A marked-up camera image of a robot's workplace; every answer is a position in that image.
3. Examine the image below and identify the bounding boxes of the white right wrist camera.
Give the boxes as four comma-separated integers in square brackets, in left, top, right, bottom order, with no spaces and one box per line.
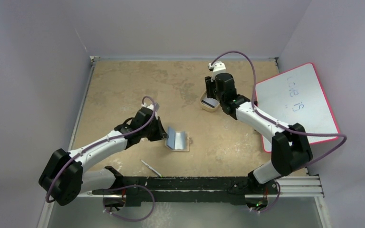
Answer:
[208,61,226,82]

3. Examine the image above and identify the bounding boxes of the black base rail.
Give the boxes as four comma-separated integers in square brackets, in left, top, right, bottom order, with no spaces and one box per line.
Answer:
[92,176,278,207]

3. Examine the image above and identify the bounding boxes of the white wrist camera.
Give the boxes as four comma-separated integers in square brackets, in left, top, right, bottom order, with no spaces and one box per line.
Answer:
[208,61,226,82]
[141,102,160,112]

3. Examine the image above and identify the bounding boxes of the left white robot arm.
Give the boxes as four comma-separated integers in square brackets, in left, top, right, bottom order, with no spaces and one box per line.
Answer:
[38,105,167,206]

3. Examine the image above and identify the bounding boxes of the stack of white cards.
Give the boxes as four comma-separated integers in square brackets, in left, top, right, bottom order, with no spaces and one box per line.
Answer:
[201,97,220,109]

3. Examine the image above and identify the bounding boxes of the silver pen on table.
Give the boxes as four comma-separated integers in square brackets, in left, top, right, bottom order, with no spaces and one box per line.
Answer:
[141,160,163,177]

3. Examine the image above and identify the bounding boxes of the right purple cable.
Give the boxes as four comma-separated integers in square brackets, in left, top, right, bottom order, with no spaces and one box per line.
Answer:
[210,51,348,215]

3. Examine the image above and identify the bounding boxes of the pink framed whiteboard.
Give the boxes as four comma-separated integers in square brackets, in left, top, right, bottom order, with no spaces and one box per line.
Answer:
[254,62,341,153]

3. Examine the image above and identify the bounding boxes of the aluminium frame rail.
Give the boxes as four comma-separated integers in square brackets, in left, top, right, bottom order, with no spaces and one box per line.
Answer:
[77,173,324,197]

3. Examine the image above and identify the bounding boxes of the beige oval card tray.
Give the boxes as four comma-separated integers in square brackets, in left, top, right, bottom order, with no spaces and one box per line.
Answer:
[199,91,220,112]

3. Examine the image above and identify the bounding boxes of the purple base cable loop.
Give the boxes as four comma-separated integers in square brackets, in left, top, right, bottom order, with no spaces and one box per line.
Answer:
[102,184,157,222]

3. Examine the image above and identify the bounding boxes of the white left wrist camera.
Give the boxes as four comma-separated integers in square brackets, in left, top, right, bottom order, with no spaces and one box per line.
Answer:
[141,102,160,112]

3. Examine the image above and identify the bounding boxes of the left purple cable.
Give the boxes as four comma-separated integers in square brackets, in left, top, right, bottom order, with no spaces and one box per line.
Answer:
[45,95,158,204]

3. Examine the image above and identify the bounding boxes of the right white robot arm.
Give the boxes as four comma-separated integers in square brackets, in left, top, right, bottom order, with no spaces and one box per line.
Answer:
[204,73,313,193]

